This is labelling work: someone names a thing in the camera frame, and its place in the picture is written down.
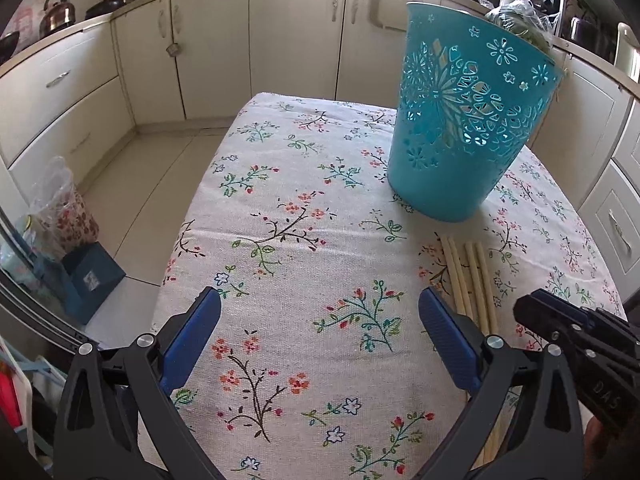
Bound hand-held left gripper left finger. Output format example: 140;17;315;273
52;287;222;480

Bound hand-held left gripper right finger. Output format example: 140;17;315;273
419;287;587;480

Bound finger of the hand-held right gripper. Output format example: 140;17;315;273
592;308;629;334
514;290;601;357

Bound pale wooden chopstick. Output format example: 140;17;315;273
441;235;467;313
448;238;476;322
465;243;496;467
475;242;504;467

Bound blue perforated plastic basket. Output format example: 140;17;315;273
386;1;561;224

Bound blue box on floor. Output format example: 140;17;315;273
62;242;127;325

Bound floral tablecloth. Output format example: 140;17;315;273
149;92;627;480

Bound cream drawer unit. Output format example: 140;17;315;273
529;52;640;277

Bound patterned bin with plastic bag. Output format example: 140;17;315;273
29;156;100;262

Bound pale plastic bag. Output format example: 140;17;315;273
4;214;67;303

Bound white rice cooker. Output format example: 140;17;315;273
615;22;640;85

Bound cream base cabinets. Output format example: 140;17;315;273
0;0;432;196

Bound black cooking pot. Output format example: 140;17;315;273
569;16;609;50

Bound plastic bag of vegetables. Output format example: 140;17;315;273
482;0;564;63

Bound black frying pan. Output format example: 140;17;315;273
84;0;127;21

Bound black wok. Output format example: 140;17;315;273
0;31;22;59

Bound steel kettle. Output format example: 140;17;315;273
39;0;77;37

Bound white folding frame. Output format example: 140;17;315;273
0;339;57;463

